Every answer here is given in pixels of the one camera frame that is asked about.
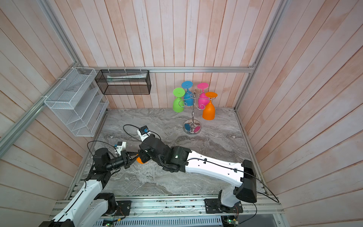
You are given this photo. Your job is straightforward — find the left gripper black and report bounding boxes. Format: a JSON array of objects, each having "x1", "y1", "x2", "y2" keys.
[{"x1": 106, "y1": 150, "x2": 141, "y2": 171}]

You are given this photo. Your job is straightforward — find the orange wine glass front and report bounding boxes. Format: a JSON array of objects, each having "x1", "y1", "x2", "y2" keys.
[{"x1": 136, "y1": 155, "x2": 144, "y2": 164}]

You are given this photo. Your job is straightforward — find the orange wine glass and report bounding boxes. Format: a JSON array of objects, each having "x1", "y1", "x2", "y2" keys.
[
  {"x1": 202, "y1": 92, "x2": 217, "y2": 121},
  {"x1": 136, "y1": 155, "x2": 144, "y2": 164}
]

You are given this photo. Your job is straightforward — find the green plastic wine glass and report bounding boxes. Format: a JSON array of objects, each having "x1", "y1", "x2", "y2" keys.
[{"x1": 173, "y1": 88, "x2": 185, "y2": 113}]

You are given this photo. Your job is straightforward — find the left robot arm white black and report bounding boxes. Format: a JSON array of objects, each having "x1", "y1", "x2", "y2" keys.
[{"x1": 40, "y1": 148, "x2": 138, "y2": 227}]

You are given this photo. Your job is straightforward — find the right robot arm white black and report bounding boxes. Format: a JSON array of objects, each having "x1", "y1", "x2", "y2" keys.
[{"x1": 139, "y1": 134, "x2": 257, "y2": 208}]

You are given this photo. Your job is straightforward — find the chrome wine glass rack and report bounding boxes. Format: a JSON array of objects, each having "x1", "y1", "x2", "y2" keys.
[{"x1": 183, "y1": 91, "x2": 206, "y2": 135}]

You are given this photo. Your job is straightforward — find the blue plastic wine glass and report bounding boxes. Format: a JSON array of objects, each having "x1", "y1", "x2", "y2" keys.
[{"x1": 181, "y1": 81, "x2": 193, "y2": 107}]

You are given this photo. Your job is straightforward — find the orange wine glass rear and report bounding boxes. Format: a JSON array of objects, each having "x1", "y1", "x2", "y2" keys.
[{"x1": 202, "y1": 92, "x2": 217, "y2": 121}]

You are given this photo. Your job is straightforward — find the pink plastic wine glass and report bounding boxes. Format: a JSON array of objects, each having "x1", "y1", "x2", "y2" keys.
[{"x1": 197, "y1": 83, "x2": 209, "y2": 110}]

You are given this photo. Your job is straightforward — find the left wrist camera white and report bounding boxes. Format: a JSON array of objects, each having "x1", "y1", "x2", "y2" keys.
[{"x1": 114, "y1": 141, "x2": 127, "y2": 157}]

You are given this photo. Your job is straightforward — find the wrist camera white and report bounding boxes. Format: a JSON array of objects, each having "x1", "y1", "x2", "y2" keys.
[
  {"x1": 137, "y1": 125, "x2": 151, "y2": 141},
  {"x1": 114, "y1": 141, "x2": 127, "y2": 157}
]

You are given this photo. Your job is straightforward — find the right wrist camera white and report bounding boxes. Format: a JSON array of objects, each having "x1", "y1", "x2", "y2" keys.
[{"x1": 137, "y1": 125, "x2": 151, "y2": 141}]

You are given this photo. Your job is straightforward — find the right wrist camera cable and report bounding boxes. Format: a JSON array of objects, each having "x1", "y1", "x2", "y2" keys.
[{"x1": 122, "y1": 124, "x2": 162, "y2": 142}]

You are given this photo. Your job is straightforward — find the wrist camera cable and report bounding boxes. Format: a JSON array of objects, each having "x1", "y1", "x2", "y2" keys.
[
  {"x1": 122, "y1": 124, "x2": 162, "y2": 142},
  {"x1": 86, "y1": 140, "x2": 120, "y2": 159}
]

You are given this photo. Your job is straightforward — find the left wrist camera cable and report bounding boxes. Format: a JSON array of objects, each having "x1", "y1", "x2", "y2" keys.
[{"x1": 86, "y1": 140, "x2": 120, "y2": 159}]

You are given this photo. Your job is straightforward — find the aluminium mounting rail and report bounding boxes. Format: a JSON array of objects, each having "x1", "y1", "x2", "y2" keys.
[{"x1": 116, "y1": 195, "x2": 284, "y2": 218}]

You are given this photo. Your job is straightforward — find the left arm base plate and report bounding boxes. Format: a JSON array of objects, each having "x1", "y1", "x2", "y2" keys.
[{"x1": 104, "y1": 201, "x2": 132, "y2": 217}]

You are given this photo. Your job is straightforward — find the black wire mesh basket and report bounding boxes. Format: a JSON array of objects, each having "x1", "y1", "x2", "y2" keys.
[{"x1": 95, "y1": 69, "x2": 152, "y2": 95}]

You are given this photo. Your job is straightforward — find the white wire mesh shelf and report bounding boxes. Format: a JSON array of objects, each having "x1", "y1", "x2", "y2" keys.
[{"x1": 44, "y1": 67, "x2": 109, "y2": 137}]

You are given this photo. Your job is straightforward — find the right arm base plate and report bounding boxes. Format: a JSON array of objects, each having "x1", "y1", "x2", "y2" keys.
[{"x1": 204, "y1": 199, "x2": 243, "y2": 214}]

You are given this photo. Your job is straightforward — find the horizontal aluminium wall profile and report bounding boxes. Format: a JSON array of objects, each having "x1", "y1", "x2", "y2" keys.
[{"x1": 90, "y1": 66, "x2": 254, "y2": 73}]

